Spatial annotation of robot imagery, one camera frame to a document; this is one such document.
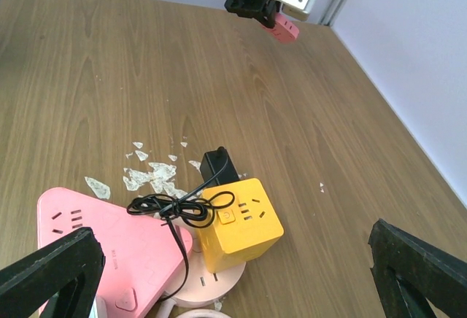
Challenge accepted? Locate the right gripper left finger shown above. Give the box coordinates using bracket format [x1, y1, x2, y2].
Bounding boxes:
[1, 227, 106, 317]

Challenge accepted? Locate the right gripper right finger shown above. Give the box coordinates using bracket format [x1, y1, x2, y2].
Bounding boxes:
[368, 219, 466, 317]

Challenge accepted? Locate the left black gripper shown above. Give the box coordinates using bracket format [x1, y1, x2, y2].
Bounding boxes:
[224, 0, 279, 28]

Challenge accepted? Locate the pink rectangular plug adapter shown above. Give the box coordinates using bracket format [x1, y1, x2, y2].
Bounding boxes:
[262, 13, 299, 44]

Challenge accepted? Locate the white USB charger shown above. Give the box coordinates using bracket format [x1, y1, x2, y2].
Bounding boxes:
[89, 296, 107, 318]

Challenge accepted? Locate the pink triangular power strip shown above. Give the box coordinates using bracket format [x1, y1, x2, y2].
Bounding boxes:
[37, 187, 184, 317]

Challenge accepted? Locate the round pink socket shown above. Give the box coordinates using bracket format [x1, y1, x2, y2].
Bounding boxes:
[161, 218, 246, 309]

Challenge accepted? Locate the yellow cube socket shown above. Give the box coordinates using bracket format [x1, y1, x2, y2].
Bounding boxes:
[196, 178, 284, 274]

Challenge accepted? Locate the black power adapter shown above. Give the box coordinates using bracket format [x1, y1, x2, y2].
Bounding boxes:
[200, 147, 240, 187]

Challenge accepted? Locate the pink coiled cable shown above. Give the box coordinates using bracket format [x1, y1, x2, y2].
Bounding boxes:
[156, 299, 234, 318]

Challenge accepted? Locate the black thin cable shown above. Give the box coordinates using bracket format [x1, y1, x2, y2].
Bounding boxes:
[126, 153, 236, 303]

